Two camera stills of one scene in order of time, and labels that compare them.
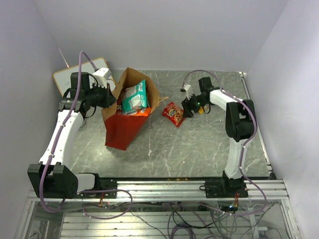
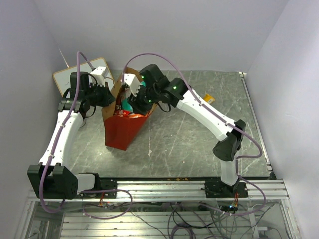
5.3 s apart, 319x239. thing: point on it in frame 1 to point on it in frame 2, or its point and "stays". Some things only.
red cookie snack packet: (174, 113) to (121, 112)
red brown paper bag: (121, 130) stays
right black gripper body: (195, 103) to (145, 99)
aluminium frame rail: (181, 189) stays
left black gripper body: (100, 96) stays
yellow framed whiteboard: (63, 79) stays
